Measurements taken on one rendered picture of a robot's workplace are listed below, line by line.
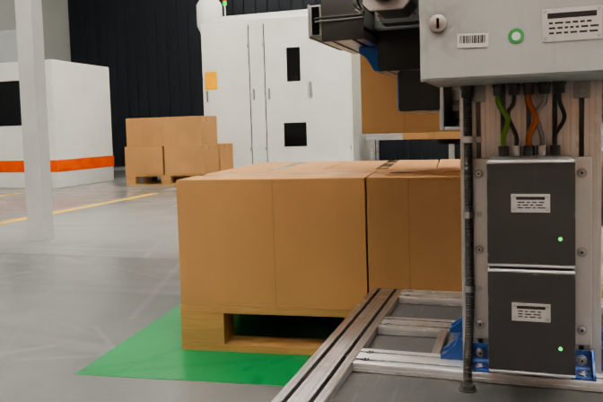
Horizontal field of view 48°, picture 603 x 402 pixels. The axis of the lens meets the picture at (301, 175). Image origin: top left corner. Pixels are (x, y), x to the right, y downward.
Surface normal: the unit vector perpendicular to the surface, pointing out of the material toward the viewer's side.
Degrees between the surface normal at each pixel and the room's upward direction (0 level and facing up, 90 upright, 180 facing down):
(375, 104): 90
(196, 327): 90
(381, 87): 90
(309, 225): 90
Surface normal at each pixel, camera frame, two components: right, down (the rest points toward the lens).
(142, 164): -0.33, 0.07
